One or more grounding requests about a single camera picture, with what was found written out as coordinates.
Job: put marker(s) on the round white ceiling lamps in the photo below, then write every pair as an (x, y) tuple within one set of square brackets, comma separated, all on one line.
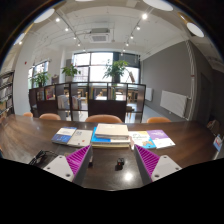
[(195, 29)]

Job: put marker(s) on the orange chairs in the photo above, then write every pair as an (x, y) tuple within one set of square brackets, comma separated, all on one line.
[(103, 119)]

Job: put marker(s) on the blue covered book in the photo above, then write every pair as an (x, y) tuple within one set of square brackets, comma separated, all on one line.
[(98, 140)]

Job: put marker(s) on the yellowish thick book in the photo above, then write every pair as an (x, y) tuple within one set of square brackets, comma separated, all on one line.
[(110, 145)]

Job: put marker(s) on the white paperback book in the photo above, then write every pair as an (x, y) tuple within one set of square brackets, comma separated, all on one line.
[(80, 138)]

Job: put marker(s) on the dark wooden shelf unit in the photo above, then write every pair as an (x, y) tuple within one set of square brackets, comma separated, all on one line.
[(106, 108)]

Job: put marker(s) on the tall wall bookshelf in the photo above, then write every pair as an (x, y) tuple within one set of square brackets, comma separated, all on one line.
[(6, 93)]

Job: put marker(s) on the wide glass window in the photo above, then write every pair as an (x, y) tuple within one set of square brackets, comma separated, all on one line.
[(96, 60)]

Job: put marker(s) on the ceiling air conditioner unit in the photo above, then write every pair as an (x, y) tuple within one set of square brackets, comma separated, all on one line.
[(99, 35)]

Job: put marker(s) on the small black charger block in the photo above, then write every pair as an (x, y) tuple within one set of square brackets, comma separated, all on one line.
[(120, 162)]

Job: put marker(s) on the green plant by window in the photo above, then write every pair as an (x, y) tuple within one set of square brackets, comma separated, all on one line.
[(40, 79)]

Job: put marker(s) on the small green potted plant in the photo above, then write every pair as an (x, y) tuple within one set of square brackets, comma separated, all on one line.
[(71, 70)]

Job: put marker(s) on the large white radiator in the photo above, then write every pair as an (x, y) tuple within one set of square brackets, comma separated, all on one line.
[(173, 102)]

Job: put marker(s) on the narrow glass window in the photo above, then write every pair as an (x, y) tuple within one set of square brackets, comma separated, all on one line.
[(40, 68)]

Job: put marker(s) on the small white radiator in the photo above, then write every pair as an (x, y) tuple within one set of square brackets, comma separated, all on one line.
[(148, 94)]

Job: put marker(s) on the ceiling track spotlights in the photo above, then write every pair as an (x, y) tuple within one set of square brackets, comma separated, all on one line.
[(57, 19)]

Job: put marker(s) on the large green potted plant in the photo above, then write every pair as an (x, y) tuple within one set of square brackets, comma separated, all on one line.
[(116, 69)]

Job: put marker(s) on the blue and white book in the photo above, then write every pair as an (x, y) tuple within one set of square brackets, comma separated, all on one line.
[(64, 135)]

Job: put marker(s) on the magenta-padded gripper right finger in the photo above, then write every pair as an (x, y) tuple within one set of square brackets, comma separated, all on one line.
[(165, 166)]

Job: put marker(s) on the purple and white book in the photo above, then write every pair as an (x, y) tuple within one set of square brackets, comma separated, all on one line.
[(160, 136)]

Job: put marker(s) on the white colourful cartoon book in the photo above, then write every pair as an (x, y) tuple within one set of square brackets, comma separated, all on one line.
[(141, 138)]

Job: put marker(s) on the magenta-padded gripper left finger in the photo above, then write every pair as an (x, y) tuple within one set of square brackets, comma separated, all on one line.
[(58, 166)]

